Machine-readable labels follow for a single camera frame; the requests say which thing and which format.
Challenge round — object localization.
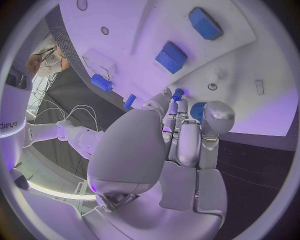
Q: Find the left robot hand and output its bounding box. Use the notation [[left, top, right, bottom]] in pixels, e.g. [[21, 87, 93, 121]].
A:
[[81, 87, 236, 240]]

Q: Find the blue peg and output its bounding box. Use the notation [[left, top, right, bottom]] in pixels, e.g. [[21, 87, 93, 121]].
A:
[[171, 88, 185, 102]]

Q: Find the white task board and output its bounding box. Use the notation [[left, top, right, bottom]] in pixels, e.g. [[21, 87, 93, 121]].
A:
[[58, 0, 300, 138]]

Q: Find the blue short cylinder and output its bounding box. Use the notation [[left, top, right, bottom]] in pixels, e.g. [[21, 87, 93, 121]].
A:
[[122, 93, 137, 110]]

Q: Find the blue ribbed plug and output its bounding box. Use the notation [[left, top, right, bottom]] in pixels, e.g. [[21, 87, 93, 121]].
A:
[[90, 73, 114, 93]]

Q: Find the blue gear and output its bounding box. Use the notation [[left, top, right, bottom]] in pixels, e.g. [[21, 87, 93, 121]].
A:
[[189, 102, 209, 126]]

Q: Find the blue block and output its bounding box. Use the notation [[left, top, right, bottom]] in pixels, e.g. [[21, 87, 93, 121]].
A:
[[188, 6, 224, 41], [154, 40, 189, 75]]

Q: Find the person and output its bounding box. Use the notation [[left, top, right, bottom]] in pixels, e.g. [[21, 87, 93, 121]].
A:
[[25, 36, 72, 78]]

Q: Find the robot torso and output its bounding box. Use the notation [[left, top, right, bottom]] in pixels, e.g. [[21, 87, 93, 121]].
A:
[[0, 64, 34, 190]]

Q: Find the white cable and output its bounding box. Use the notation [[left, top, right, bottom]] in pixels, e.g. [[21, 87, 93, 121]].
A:
[[32, 99, 67, 121], [64, 104, 99, 132]]

